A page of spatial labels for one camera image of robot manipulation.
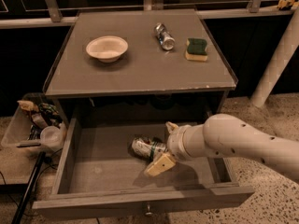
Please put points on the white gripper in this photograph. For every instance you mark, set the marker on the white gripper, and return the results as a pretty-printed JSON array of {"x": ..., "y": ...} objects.
[{"x": 175, "y": 143}]

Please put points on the green white 7up can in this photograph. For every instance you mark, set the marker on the green white 7up can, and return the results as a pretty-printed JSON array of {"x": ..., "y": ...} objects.
[{"x": 148, "y": 148}]

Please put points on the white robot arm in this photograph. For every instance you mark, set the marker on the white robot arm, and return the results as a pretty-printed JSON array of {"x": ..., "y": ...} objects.
[{"x": 227, "y": 136}]

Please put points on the metal drawer knob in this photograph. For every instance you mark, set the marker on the metal drawer knob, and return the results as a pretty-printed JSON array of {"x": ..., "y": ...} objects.
[{"x": 148, "y": 212}]

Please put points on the open grey wooden drawer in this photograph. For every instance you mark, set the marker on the open grey wooden drawer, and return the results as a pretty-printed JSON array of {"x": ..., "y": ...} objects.
[{"x": 99, "y": 176}]

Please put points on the grey cabinet counter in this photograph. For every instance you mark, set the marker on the grey cabinet counter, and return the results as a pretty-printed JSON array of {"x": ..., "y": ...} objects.
[{"x": 145, "y": 68}]

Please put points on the silver blue soda can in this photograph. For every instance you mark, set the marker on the silver blue soda can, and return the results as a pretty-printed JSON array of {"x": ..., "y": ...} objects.
[{"x": 166, "y": 41}]

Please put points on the green yellow sponge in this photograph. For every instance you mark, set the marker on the green yellow sponge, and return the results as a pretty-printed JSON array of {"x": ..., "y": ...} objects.
[{"x": 196, "y": 49}]

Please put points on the white paper bowl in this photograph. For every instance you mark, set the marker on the white paper bowl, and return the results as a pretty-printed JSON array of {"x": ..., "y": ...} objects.
[{"x": 107, "y": 49}]

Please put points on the clear plastic cup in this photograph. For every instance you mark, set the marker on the clear plastic cup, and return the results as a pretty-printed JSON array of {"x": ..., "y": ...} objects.
[{"x": 52, "y": 138}]

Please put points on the snack bags pile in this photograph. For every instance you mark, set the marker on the snack bags pile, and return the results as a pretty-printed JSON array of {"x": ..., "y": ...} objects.
[{"x": 41, "y": 116}]

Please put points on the black tripod leg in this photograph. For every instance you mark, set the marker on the black tripod leg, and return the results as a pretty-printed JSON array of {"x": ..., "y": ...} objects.
[{"x": 29, "y": 187}]

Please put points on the metal railing frame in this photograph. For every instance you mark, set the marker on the metal railing frame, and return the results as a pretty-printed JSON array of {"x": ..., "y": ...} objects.
[{"x": 47, "y": 13}]

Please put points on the yellow object on rail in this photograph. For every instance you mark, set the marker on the yellow object on rail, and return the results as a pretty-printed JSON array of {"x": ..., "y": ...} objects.
[{"x": 286, "y": 4}]

